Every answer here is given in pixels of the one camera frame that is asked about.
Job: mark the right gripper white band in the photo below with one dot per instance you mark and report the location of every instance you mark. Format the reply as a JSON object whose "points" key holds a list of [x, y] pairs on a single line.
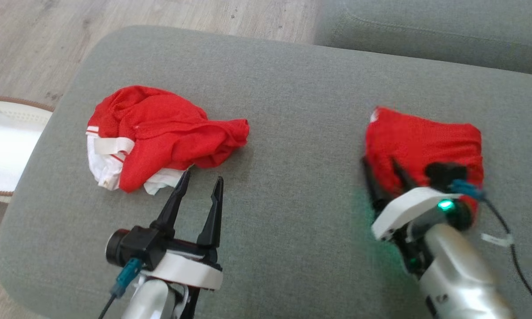
{"points": [[403, 208]]}

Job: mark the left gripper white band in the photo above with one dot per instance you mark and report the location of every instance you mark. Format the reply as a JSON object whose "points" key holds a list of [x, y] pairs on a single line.
{"points": [[190, 272]]}

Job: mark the red number 23 jersey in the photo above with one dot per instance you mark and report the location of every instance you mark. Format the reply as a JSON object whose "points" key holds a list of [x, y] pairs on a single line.
{"points": [[416, 137]]}

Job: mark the red white Bulls jersey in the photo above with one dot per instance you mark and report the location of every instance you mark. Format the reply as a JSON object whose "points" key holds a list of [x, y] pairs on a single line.
{"points": [[168, 133]]}

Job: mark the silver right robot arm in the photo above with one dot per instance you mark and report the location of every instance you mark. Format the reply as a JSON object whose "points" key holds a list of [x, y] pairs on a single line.
{"points": [[461, 274]]}

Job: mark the grey fabric sofa ottoman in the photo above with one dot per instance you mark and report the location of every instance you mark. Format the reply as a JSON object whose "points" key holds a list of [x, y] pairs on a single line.
{"points": [[292, 177]]}

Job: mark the grey sofa seat cushion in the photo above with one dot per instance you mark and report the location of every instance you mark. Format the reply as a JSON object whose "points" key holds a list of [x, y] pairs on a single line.
{"points": [[425, 31]]}

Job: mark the white laundry basket brown rim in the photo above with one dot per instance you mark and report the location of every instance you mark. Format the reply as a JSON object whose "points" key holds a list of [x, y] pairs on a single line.
{"points": [[4, 150]]}

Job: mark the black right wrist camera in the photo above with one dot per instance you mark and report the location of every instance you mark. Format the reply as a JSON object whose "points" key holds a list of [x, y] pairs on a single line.
{"points": [[445, 175]]}

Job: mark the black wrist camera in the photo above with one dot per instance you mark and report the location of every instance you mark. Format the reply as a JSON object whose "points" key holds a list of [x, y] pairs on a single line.
{"points": [[445, 175], [135, 246]]}

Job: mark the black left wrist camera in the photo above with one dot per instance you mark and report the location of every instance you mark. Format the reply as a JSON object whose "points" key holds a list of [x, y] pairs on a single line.
{"points": [[135, 246]]}

